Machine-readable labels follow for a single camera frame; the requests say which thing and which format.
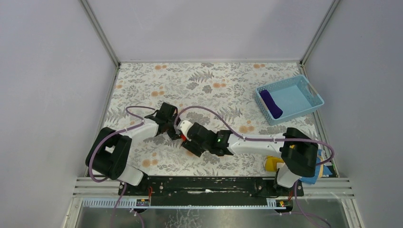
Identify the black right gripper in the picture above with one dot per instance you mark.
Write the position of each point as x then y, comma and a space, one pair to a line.
191, 138

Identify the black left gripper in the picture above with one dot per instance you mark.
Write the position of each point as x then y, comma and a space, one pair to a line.
171, 122

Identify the purple towel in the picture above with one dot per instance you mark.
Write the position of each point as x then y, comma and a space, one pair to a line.
273, 108

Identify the orange towel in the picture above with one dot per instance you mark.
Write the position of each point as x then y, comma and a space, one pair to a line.
183, 137

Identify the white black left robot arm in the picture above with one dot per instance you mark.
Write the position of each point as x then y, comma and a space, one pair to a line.
109, 154

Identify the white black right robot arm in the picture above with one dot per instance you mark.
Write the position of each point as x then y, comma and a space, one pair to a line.
269, 145

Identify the floral patterned table mat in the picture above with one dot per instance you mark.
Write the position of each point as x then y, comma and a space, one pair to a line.
211, 94

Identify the yellow blue Pokemon towel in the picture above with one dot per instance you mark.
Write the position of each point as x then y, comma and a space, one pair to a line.
291, 166

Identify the light blue plastic basket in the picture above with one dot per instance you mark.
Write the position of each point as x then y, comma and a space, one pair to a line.
295, 96

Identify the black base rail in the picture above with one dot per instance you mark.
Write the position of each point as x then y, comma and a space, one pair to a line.
202, 188

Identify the white slotted cable duct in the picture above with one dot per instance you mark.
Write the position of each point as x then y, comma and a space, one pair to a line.
141, 203

